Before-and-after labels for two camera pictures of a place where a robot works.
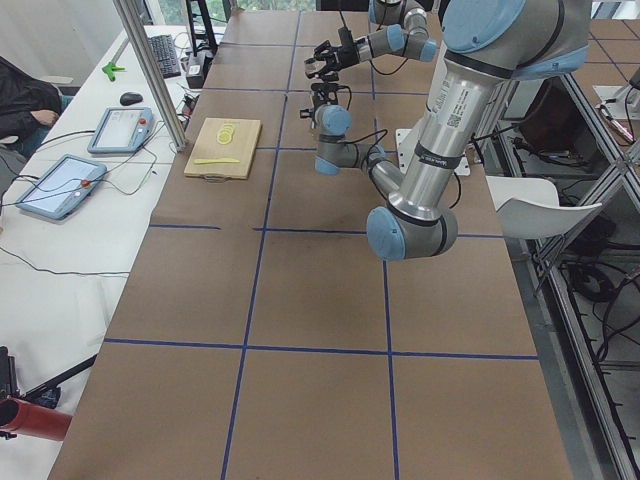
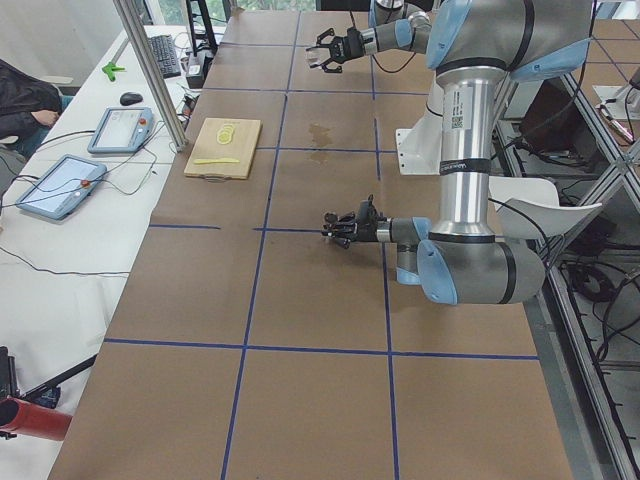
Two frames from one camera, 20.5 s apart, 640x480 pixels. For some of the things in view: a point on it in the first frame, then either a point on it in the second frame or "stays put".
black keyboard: (165, 53) stays put
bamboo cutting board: (242, 147) stays put
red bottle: (32, 421) stays put
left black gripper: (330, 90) to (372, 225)
